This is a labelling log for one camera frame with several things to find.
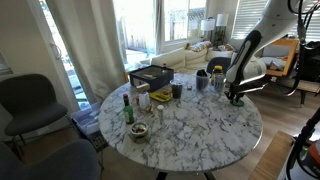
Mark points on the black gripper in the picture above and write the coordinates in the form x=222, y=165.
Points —
x=237, y=88

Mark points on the green round lid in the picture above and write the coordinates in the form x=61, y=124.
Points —
x=238, y=103

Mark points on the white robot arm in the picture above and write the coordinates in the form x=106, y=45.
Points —
x=276, y=16

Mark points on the amber bottle yellow lid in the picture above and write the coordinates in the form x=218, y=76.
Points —
x=216, y=71

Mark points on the black rounded object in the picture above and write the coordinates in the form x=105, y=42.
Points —
x=201, y=72

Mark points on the dark glass tumbler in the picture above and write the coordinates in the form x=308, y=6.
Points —
x=176, y=89

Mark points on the patterned throw pillow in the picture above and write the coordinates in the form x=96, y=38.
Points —
x=200, y=45

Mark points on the beige sofa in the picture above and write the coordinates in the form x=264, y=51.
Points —
x=180, y=58

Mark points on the wooden bench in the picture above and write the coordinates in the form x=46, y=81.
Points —
x=270, y=156

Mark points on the black low bench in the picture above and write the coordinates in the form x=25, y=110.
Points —
x=306, y=86

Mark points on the yellow plate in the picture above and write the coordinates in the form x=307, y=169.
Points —
x=160, y=96

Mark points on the white shade lamp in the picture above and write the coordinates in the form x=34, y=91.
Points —
x=222, y=20
x=208, y=26

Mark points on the slim white bottle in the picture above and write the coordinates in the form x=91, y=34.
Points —
x=160, y=113

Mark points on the dark sauce bottle red cap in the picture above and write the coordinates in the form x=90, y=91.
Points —
x=164, y=66

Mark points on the white window blind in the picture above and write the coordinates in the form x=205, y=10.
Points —
x=248, y=18

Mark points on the black backpack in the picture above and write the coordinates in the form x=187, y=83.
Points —
x=310, y=60

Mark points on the navy blue box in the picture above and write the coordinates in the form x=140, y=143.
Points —
x=151, y=80

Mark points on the small brown snack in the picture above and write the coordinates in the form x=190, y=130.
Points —
x=149, y=108

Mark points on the white plastic bottle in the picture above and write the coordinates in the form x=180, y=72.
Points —
x=144, y=100

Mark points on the small red item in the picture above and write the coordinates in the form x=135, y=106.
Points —
x=137, y=100

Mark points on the orange and white device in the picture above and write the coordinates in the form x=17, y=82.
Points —
x=313, y=160

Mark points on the green tin can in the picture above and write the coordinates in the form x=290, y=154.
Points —
x=139, y=132

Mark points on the green glass bottle red cap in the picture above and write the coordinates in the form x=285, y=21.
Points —
x=128, y=111

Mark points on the black table legs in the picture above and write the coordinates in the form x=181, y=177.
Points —
x=160, y=175

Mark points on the black grid panel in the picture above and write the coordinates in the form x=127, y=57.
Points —
x=99, y=141

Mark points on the clear plastic storage bin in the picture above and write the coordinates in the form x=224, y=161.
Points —
x=86, y=120

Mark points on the beige curtain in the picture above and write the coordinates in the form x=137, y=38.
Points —
x=90, y=43

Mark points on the grey upholstered chair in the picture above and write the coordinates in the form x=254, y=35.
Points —
x=50, y=161
x=30, y=100

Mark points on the orange wooden frame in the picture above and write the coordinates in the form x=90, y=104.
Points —
x=286, y=53

